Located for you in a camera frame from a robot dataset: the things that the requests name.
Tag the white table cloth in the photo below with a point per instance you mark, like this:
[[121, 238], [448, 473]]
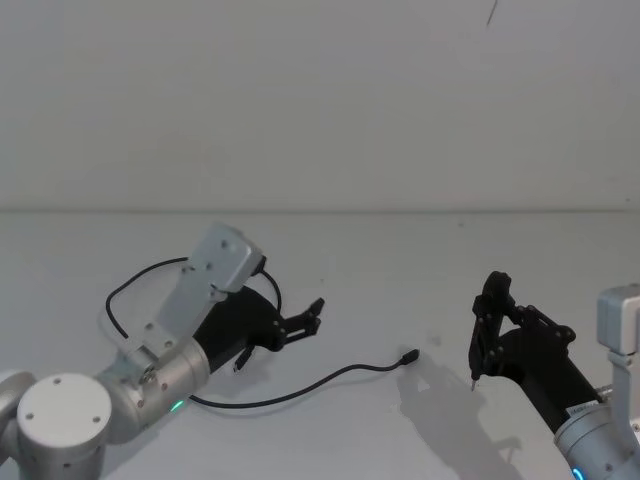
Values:
[[350, 280]]

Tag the plain white backdrop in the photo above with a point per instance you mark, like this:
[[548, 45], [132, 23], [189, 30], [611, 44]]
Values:
[[300, 100]]

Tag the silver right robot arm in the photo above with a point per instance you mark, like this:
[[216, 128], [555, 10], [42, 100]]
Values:
[[590, 435]]

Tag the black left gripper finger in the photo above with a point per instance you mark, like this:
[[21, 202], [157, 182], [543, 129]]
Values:
[[311, 327], [314, 306]]

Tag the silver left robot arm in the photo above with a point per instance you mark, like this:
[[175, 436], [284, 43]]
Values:
[[165, 370]]

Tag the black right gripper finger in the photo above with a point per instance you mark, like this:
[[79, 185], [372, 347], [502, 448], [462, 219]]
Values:
[[484, 340], [500, 290]]

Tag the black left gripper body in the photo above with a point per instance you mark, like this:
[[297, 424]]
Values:
[[240, 325]]

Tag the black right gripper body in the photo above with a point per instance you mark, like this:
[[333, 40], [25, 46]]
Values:
[[540, 365]]

